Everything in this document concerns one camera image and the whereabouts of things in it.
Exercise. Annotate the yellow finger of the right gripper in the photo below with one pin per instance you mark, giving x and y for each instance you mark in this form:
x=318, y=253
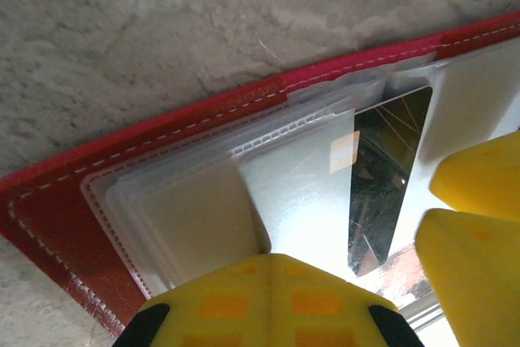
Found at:
x=483, y=180
x=479, y=282

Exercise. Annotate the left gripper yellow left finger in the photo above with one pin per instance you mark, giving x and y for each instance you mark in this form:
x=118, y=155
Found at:
x=211, y=314

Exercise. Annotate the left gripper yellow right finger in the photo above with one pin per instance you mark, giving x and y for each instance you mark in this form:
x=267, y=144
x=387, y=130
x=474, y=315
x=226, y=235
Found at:
x=325, y=314

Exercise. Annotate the mirrored silver card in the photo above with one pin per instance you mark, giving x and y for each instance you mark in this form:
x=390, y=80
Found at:
x=386, y=168

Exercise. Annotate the red leather card holder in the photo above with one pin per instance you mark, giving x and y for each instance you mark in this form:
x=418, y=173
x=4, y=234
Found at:
x=53, y=217

